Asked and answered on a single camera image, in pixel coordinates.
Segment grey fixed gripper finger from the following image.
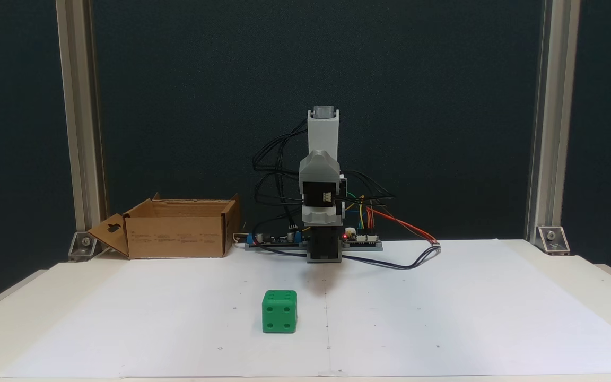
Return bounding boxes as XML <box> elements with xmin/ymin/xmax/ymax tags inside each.
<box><xmin>301</xmin><ymin>206</ymin><xmax>339</xmax><ymax>224</ymax></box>

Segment green die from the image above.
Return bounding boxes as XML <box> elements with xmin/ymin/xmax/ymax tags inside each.
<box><xmin>261</xmin><ymin>290</ymin><xmax>298</xmax><ymax>334</ymax></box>

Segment circuit board with jumper headers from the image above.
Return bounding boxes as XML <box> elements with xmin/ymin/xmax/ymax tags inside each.
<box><xmin>341</xmin><ymin>227</ymin><xmax>383</xmax><ymax>251</ymax></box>

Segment open brown cardboard box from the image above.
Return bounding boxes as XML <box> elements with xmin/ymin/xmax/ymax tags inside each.
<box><xmin>87</xmin><ymin>193</ymin><xmax>241</xmax><ymax>260</ymax></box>

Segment green jumper wire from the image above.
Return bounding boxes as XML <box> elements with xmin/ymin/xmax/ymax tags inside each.
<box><xmin>345</xmin><ymin>191</ymin><xmax>363</xmax><ymax>230</ymax></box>

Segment black servo cable bundle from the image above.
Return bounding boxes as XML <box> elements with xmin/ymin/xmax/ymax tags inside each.
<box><xmin>252</xmin><ymin>118</ymin><xmax>309</xmax><ymax>234</ymax></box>
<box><xmin>339</xmin><ymin>170</ymin><xmax>396</xmax><ymax>205</ymax></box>

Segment orange red jumper wires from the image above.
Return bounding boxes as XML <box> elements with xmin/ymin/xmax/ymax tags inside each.
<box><xmin>361</xmin><ymin>197</ymin><xmax>440</xmax><ymax>245</ymax></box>

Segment dark blue power cable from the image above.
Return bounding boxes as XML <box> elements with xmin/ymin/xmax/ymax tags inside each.
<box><xmin>255</xmin><ymin>244</ymin><xmax>442</xmax><ymax>271</ymax></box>

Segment metal corner bracket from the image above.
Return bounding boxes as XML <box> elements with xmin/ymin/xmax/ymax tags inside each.
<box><xmin>68</xmin><ymin>231</ymin><xmax>98</xmax><ymax>262</ymax></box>
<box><xmin>536</xmin><ymin>226</ymin><xmax>571</xmax><ymax>255</ymax></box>

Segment aluminium frame post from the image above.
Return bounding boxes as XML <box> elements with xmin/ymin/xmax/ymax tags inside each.
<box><xmin>524</xmin><ymin>0</ymin><xmax>582</xmax><ymax>242</ymax></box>
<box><xmin>55</xmin><ymin>0</ymin><xmax>110</xmax><ymax>237</ymax></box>

